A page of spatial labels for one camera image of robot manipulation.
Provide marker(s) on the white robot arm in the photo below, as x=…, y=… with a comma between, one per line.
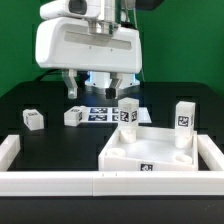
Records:
x=114, y=14

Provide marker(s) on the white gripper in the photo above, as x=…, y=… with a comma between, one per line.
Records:
x=66, y=43

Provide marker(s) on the white square tabletop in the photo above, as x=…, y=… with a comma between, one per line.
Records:
x=153, y=150

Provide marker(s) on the fiducial marker sheet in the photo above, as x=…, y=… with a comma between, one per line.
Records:
x=110, y=115

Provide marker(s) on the white U-shaped obstacle fence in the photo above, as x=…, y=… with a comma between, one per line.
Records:
x=95, y=183

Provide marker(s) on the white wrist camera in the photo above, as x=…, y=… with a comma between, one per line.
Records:
x=71, y=8

